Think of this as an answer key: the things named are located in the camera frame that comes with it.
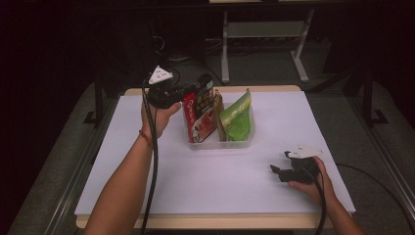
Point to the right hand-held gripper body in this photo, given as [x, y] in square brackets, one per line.
[301, 168]

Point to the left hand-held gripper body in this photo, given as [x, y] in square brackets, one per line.
[161, 94]

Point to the red and black food packet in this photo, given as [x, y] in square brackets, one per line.
[202, 114]

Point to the gold brown snack packet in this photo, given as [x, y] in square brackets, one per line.
[219, 111]

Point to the green snack packet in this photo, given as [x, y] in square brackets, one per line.
[237, 119]

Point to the clear plastic container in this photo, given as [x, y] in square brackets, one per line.
[215, 144]

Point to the person's left hand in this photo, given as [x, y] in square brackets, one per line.
[161, 119]

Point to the person's right hand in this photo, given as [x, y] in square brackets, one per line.
[314, 189]

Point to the black metal stand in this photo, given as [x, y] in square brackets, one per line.
[98, 101]
[368, 98]

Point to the white table sheet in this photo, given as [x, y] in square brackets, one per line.
[212, 182]

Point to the white metal frame stand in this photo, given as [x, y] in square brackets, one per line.
[266, 31]

